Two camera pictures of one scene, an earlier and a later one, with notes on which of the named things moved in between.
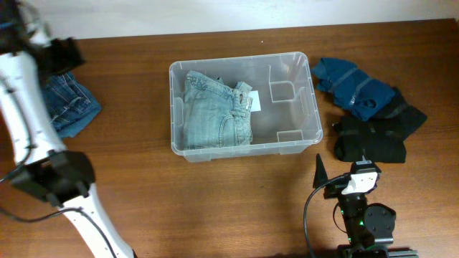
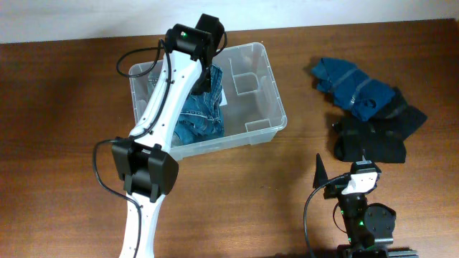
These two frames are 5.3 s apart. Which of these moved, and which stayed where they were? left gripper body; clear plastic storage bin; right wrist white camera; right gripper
Moved: left gripper body; clear plastic storage bin
Stayed: right wrist white camera; right gripper
